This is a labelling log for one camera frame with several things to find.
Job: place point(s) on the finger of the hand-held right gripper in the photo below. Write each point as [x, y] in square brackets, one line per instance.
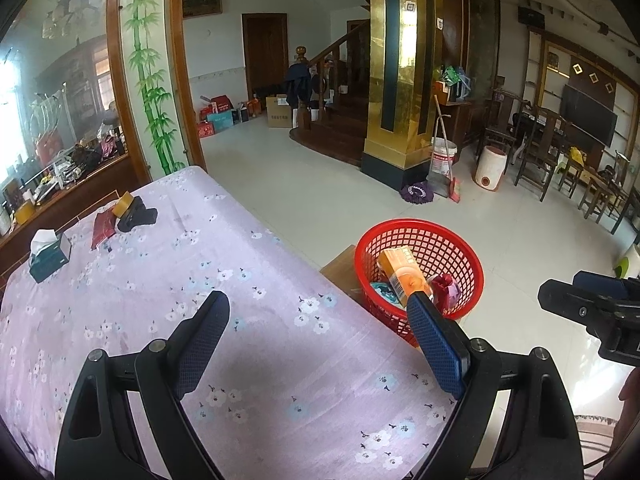
[560, 297]
[602, 286]

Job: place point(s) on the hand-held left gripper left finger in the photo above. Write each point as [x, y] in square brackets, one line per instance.
[200, 345]

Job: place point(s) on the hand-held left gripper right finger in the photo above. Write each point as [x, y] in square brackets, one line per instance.
[437, 350]

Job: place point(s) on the red foil snack wrapper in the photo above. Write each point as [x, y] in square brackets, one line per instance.
[442, 292]

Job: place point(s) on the red plastic basket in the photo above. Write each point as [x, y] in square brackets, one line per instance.
[380, 310]

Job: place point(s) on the teal patterned packet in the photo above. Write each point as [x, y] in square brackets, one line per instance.
[382, 290]

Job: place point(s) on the orange cardboard box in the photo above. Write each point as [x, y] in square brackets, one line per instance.
[400, 270]

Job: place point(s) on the person's right forearm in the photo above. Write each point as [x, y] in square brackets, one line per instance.
[632, 400]

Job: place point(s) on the white green plastic container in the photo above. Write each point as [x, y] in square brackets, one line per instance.
[627, 262]

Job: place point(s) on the dark wooden chair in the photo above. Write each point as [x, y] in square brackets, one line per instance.
[542, 155]
[500, 132]
[600, 195]

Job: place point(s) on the patterned floor mat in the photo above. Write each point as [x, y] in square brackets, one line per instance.
[595, 430]

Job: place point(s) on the white cylindrical appliance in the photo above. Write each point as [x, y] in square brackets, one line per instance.
[490, 170]

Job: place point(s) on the dark red packet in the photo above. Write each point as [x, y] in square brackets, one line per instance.
[102, 227]

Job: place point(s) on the purple mop head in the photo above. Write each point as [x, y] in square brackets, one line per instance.
[416, 194]

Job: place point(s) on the grey dustpan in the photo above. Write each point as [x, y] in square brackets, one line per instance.
[439, 185]

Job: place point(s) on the teal tissue box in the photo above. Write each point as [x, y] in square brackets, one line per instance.
[50, 262]

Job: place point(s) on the black flat television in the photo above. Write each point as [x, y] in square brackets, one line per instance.
[587, 115]

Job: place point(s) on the white plastic bucket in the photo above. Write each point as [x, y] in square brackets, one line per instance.
[442, 160]

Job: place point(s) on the red gift box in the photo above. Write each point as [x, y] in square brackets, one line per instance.
[206, 130]

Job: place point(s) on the teal gift box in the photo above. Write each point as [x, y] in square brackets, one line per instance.
[220, 121]

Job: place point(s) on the blue green shopping bag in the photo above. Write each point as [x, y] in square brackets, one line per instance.
[457, 82]

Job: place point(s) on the cardboard box with print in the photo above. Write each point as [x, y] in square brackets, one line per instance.
[277, 112]

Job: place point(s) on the wooden staircase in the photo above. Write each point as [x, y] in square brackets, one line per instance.
[340, 125]

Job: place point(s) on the bamboo painted panel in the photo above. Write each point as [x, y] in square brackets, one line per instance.
[150, 85]

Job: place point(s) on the dark blue jacket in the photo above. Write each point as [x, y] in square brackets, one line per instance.
[298, 85]

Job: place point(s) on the gold pillar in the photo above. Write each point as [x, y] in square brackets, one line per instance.
[385, 60]

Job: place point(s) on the wooden door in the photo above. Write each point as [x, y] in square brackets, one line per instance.
[265, 55]

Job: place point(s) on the framed wall picture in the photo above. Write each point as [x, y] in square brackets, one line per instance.
[202, 4]

